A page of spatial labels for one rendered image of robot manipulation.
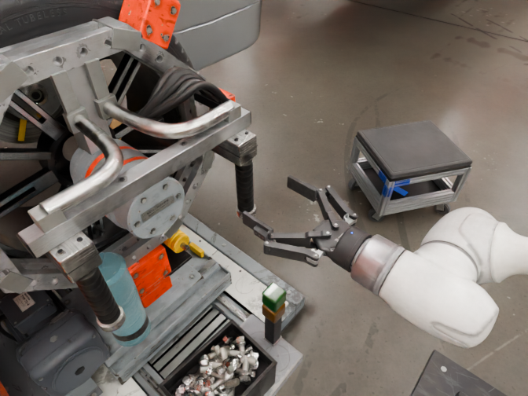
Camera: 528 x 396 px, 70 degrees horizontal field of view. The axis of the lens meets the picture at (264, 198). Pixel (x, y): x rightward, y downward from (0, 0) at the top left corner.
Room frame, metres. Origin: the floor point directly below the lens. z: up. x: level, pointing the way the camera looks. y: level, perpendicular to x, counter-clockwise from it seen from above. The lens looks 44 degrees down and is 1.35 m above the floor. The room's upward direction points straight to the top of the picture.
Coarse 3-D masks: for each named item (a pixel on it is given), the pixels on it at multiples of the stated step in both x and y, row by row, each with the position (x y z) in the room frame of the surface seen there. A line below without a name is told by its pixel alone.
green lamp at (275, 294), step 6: (270, 288) 0.44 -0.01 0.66; (276, 288) 0.44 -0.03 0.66; (282, 288) 0.44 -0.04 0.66; (264, 294) 0.43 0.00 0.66; (270, 294) 0.43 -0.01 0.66; (276, 294) 0.43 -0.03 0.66; (282, 294) 0.43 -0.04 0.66; (264, 300) 0.43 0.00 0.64; (270, 300) 0.41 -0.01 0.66; (276, 300) 0.41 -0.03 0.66; (282, 300) 0.42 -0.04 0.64; (270, 306) 0.41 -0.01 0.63; (276, 306) 0.41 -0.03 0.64
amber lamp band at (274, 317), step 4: (264, 304) 0.43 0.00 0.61; (284, 304) 0.43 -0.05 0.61; (264, 308) 0.43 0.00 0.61; (268, 308) 0.42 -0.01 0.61; (280, 308) 0.42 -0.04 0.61; (284, 308) 0.43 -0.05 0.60; (264, 312) 0.43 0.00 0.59; (268, 312) 0.42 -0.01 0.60; (272, 312) 0.41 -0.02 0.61; (276, 312) 0.41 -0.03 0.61; (280, 312) 0.42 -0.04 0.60; (284, 312) 0.43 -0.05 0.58; (268, 316) 0.42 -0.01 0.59; (272, 316) 0.41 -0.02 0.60; (276, 316) 0.41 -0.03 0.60; (280, 316) 0.42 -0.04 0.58; (272, 320) 0.41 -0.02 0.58; (276, 320) 0.41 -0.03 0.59
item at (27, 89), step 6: (36, 84) 0.92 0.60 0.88; (24, 90) 0.90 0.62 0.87; (30, 90) 0.91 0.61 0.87; (36, 90) 0.92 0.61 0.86; (42, 90) 0.93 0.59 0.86; (30, 96) 0.91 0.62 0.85; (36, 96) 0.91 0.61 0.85; (42, 96) 0.93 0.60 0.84; (36, 102) 0.91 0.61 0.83; (42, 102) 0.92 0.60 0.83
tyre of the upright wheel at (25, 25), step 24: (0, 0) 0.62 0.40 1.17; (24, 0) 0.64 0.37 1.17; (48, 0) 0.66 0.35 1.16; (72, 0) 0.69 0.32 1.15; (96, 0) 0.72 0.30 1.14; (120, 0) 0.76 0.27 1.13; (0, 24) 0.60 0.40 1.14; (24, 24) 0.62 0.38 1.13; (48, 24) 0.65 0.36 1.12; (72, 24) 0.68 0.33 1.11; (0, 48) 0.59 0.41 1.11; (168, 48) 0.82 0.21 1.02
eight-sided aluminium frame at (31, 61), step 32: (64, 32) 0.63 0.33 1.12; (96, 32) 0.63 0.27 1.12; (128, 32) 0.66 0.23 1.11; (0, 64) 0.51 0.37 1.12; (32, 64) 0.54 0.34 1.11; (64, 64) 0.57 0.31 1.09; (160, 64) 0.71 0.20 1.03; (0, 96) 0.49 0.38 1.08; (192, 96) 0.76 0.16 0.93; (192, 192) 0.72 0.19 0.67; (0, 256) 0.40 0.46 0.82; (128, 256) 0.56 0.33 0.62; (0, 288) 0.38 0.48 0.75; (32, 288) 0.41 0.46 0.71
